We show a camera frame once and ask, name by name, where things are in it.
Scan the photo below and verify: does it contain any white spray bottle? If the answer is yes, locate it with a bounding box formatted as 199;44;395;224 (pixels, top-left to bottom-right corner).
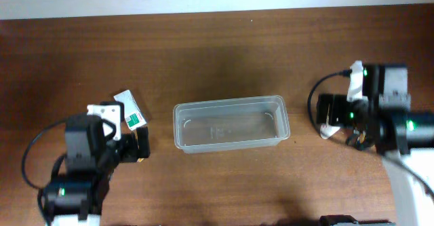
320;124;340;140

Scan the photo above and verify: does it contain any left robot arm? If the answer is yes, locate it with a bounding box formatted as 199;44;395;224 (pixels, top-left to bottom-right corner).
37;114;151;225

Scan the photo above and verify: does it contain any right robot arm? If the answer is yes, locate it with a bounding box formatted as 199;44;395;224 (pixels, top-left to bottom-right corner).
308;61;433;225

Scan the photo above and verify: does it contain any clear plastic container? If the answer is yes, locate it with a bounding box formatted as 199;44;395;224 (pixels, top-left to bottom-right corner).
173;95;291;154

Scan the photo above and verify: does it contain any white green sachet packet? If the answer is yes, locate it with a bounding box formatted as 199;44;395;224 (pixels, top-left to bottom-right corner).
113;90;147;131

